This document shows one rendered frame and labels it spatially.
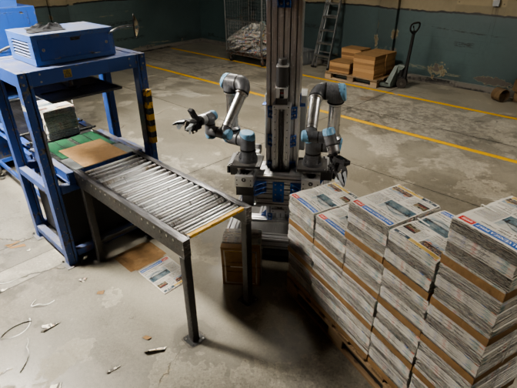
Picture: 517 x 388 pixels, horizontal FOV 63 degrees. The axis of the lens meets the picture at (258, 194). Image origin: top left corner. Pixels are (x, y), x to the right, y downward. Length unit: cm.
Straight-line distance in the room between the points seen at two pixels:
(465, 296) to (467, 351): 26
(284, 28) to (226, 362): 224
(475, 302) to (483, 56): 733
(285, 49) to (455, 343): 212
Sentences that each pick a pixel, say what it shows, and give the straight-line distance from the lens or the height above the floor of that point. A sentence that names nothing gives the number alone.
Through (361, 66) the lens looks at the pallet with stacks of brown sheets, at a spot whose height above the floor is 35.
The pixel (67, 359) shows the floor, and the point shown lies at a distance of 310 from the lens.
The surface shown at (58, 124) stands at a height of 92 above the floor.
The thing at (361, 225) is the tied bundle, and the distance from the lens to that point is 228.
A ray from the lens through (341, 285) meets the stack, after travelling 260.
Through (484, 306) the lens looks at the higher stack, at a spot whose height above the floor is 101.
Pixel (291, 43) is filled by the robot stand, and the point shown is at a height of 167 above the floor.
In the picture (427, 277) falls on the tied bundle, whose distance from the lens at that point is 205.
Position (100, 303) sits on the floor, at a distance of 339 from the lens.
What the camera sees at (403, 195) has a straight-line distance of 241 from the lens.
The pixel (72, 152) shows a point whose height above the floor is 80.
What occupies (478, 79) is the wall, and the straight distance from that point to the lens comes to 904.
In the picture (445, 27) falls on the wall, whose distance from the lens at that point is 915.
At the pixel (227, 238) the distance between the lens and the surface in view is 317.
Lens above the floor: 219
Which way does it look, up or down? 29 degrees down
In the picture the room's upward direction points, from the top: straight up
